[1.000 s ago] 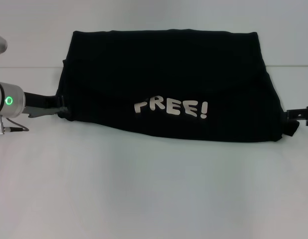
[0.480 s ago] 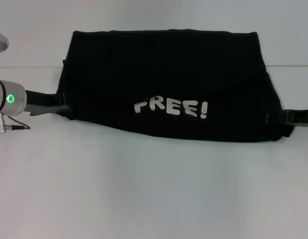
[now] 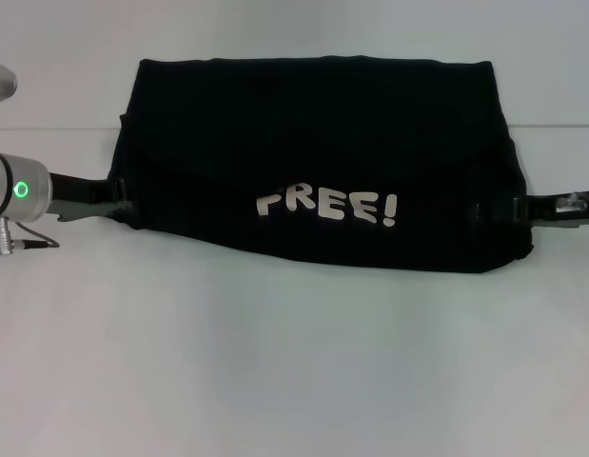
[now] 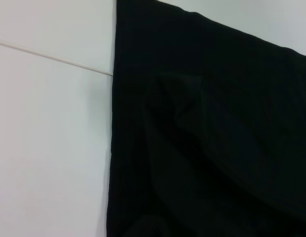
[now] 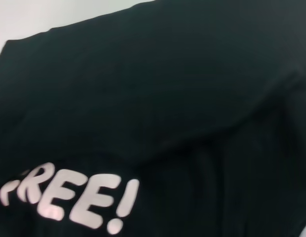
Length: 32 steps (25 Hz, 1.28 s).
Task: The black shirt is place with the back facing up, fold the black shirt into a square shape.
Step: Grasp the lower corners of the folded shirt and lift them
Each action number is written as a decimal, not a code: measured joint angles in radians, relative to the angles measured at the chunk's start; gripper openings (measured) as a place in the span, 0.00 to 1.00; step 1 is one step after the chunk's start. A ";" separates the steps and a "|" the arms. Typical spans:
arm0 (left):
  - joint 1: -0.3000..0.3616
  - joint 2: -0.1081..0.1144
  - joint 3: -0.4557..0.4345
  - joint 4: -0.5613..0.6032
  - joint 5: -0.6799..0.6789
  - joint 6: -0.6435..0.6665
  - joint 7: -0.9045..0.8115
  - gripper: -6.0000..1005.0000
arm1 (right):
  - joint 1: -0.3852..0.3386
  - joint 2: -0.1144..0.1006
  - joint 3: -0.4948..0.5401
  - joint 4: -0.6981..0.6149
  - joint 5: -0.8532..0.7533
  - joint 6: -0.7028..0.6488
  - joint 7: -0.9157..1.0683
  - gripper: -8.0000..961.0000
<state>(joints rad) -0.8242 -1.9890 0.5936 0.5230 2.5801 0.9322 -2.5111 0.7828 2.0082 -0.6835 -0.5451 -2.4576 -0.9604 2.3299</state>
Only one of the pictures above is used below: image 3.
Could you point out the black t-shirt with white print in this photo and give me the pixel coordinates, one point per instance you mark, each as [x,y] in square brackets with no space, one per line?
[322,143]

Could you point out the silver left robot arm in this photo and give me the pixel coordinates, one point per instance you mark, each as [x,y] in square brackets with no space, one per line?
[13,190]

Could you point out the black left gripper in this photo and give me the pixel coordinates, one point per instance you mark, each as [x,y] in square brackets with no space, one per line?
[77,197]

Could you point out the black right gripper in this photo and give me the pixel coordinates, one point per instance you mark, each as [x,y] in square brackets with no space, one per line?
[565,209]

